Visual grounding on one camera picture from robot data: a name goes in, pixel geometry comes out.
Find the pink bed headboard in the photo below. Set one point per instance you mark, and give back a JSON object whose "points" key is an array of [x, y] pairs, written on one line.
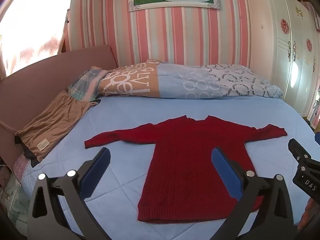
{"points": [[37, 80]]}

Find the brown pillow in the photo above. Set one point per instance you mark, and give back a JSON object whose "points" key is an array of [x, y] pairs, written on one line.
{"points": [[55, 120]]}

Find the person's right forearm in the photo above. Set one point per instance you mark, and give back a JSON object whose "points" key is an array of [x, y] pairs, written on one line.
{"points": [[311, 212]]}

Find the blue and tan patterned duvet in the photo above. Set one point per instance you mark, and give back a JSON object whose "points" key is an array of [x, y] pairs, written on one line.
{"points": [[175, 82]]}

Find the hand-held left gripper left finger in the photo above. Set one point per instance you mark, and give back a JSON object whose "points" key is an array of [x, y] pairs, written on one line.
{"points": [[96, 173]]}

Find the pink dotted sheet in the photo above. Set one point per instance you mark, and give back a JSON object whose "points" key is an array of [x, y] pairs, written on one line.
{"points": [[20, 166]]}

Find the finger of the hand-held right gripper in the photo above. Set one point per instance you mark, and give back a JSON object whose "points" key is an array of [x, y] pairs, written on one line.
{"points": [[298, 152], [317, 138]]}

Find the white wardrobe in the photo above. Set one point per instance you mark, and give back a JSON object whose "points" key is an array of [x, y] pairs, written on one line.
{"points": [[275, 30]]}

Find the red knit sweater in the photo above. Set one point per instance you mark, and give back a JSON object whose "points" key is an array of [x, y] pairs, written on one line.
{"points": [[185, 155]]}

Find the black item under brown cloth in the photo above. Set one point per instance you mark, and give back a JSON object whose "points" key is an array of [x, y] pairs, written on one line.
{"points": [[27, 153]]}

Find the pale floral cloth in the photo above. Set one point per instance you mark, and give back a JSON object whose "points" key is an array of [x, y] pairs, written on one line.
{"points": [[15, 200]]}

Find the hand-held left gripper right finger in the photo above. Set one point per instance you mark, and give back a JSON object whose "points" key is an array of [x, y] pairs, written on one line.
{"points": [[226, 173]]}

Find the bright window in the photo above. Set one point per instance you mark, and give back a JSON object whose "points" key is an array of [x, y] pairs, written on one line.
{"points": [[32, 17]]}

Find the plaid pillow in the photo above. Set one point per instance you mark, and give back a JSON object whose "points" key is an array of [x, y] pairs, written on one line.
{"points": [[83, 85]]}

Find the light blue quilted bed cover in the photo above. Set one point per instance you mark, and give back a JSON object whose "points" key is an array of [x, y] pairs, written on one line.
{"points": [[125, 120]]}

